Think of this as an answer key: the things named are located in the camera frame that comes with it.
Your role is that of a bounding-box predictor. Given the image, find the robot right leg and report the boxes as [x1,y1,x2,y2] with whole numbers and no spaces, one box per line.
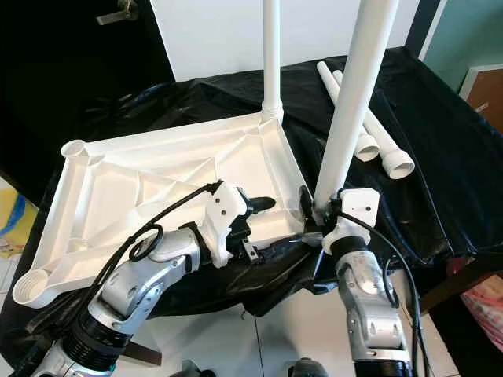
[287,357,331,377]

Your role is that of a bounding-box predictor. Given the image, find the dark grey door frame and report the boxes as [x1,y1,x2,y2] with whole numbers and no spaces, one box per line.
[409,0,447,60]

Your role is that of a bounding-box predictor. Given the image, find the metal door handle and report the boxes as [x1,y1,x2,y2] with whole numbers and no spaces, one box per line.
[96,0,141,24]

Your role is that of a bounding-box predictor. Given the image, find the dark brown wooden plank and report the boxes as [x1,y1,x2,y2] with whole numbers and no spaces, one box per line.
[420,255,503,313]

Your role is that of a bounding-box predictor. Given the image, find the white plastic table top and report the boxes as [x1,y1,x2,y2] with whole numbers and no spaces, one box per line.
[12,110,335,309]

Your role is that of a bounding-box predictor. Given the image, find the white plastic table leg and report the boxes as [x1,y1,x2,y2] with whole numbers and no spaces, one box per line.
[332,69,416,181]
[312,0,400,217]
[261,0,285,126]
[317,61,380,163]

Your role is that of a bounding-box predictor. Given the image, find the black plastic sheet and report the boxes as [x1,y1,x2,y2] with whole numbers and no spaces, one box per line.
[0,47,503,362]

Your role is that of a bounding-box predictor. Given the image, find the brown wooden cabinet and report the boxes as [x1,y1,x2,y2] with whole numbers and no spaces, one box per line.
[460,64,503,134]

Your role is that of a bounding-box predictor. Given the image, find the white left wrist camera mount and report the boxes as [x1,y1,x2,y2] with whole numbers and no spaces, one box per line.
[202,181,254,268]

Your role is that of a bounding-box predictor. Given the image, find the robot leg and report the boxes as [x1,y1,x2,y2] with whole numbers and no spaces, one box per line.
[173,360,217,377]
[287,357,331,377]

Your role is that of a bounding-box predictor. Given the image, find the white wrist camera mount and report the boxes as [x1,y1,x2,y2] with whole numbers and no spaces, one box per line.
[202,181,254,268]
[322,187,380,256]

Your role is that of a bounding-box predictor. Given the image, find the robot left leg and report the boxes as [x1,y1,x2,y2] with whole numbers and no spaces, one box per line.
[173,360,217,377]

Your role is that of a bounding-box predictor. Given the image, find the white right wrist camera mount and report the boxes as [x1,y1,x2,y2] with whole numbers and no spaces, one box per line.
[322,187,380,256]

